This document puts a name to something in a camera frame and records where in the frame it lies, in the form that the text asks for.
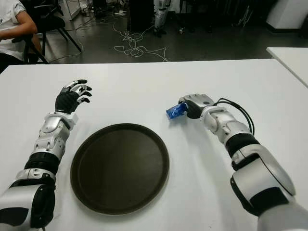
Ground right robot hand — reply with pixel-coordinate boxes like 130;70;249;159
178;93;215;120

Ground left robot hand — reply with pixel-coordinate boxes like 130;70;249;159
54;79;93;114

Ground blue Oreo packet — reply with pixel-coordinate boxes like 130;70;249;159
165;103;187;121

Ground black office chair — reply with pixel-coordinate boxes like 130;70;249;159
12;0;83;64

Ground round dark brown tray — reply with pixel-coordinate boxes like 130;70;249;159
70;123;170;216

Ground white board panel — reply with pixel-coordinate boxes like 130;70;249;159
60;0;84;21

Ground seated person white shirt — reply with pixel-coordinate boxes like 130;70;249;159
0;0;39;73

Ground white side table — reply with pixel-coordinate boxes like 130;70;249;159
266;47;308;89

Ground black cabinet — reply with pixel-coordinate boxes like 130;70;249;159
128;0;156;33

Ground white cabinet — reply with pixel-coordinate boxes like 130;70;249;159
265;0;308;30

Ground black right wrist cables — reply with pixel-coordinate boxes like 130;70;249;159
213;97;256;135

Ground white floor cable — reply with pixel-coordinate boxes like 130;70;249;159
113;23;170;62

